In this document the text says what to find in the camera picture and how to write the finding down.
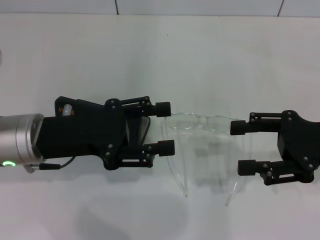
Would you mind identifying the black cable with silver connector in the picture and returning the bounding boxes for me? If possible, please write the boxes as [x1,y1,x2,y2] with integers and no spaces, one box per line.
[24,156,78,174]

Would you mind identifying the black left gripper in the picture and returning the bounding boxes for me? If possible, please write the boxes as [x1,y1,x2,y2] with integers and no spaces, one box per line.
[37,96,129,171]

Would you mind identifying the clear transparent glasses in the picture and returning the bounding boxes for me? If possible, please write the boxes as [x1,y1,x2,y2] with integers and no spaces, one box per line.
[161,112,247,207]

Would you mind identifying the black glasses case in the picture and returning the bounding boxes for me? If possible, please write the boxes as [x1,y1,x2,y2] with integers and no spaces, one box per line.
[124,115,152,150]

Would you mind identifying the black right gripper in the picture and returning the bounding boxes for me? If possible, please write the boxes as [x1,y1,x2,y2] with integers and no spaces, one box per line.
[230,109,320,186]

